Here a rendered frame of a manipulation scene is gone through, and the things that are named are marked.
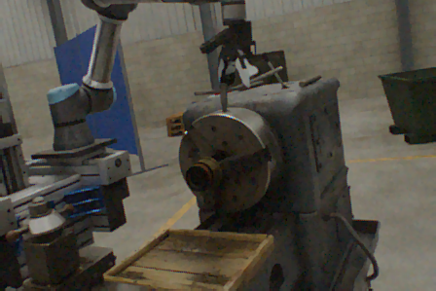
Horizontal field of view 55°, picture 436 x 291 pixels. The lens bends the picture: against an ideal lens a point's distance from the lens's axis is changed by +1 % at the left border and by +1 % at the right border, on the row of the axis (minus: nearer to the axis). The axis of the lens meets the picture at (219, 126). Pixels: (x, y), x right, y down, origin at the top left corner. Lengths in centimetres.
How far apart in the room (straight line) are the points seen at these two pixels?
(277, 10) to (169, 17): 311
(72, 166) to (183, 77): 1061
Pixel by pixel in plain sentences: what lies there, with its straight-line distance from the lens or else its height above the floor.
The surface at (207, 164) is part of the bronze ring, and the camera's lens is 115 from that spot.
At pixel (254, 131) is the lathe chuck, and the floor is 117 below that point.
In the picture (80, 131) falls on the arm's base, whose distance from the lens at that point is 162.
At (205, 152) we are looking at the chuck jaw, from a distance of 123.
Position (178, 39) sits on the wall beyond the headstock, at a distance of 1213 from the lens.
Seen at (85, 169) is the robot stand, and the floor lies 109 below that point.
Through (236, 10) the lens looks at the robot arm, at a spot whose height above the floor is 153.
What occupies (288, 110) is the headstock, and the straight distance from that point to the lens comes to 131.
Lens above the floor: 138
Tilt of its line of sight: 8 degrees down
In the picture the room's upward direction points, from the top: 9 degrees counter-clockwise
